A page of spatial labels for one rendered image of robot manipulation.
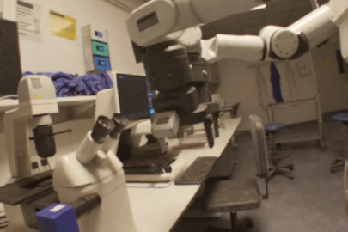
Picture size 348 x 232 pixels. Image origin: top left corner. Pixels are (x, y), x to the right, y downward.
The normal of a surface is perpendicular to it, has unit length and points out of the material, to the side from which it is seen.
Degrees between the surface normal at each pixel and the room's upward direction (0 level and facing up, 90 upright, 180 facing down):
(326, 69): 90
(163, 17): 101
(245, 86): 90
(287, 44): 112
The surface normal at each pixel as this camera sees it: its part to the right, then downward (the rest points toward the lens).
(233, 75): -0.36, 0.05
